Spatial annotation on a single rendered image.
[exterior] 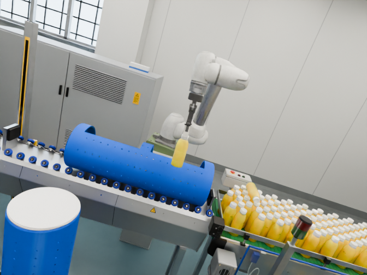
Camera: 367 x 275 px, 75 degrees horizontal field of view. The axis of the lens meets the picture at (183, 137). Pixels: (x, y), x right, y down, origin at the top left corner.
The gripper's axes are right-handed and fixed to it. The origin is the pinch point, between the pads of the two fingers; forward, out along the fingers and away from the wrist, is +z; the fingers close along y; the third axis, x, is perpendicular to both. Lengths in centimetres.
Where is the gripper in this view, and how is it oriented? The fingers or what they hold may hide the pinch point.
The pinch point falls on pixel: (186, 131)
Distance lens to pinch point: 127.1
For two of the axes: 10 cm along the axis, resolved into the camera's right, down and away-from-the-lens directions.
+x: 9.7, 2.6, 0.0
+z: -2.6, 9.5, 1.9
